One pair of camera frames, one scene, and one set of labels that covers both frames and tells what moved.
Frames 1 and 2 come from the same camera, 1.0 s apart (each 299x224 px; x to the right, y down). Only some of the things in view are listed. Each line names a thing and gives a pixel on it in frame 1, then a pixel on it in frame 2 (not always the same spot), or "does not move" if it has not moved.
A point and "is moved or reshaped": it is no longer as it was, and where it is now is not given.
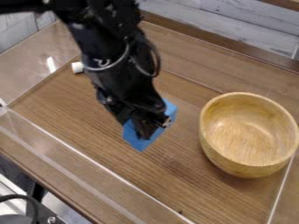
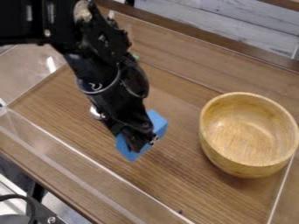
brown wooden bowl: [248, 133] does not move
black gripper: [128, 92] → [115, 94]
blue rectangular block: [129, 135] is moved or reshaped
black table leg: [39, 192] does not move
